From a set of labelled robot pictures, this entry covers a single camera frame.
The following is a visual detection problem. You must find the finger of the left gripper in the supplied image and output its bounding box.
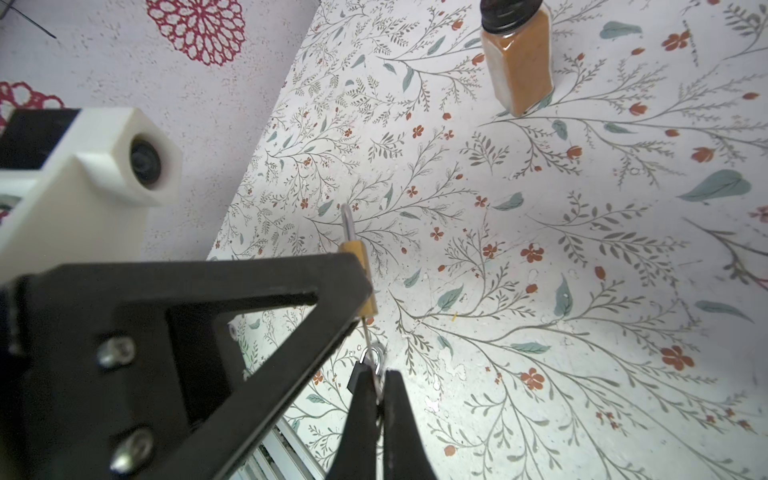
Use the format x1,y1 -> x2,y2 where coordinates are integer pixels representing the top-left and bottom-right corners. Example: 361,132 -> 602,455
1,253 -> 372,479

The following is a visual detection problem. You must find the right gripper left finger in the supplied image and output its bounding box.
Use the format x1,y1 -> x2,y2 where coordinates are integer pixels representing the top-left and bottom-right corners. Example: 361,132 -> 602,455
326,363 -> 379,480

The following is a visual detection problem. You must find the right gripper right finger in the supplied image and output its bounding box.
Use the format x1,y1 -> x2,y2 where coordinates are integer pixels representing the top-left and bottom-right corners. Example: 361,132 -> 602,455
383,370 -> 437,480

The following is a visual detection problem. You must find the silver key with ring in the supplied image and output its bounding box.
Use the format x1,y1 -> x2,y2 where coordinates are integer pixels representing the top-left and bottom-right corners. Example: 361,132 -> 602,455
361,318 -> 386,403

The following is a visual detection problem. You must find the brass padlock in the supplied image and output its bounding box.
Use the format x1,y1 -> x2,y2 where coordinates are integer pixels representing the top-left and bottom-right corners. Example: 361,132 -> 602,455
339,204 -> 378,320

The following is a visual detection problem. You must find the spice jar black lid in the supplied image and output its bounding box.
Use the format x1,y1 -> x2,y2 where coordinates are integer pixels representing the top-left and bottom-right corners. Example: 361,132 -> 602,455
480,0 -> 554,117

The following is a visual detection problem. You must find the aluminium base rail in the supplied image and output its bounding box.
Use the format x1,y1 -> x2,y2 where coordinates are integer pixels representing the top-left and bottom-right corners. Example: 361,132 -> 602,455
231,419 -> 326,480

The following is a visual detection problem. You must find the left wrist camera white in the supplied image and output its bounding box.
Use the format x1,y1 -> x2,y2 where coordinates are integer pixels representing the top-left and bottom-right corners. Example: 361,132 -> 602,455
1,107 -> 182,282

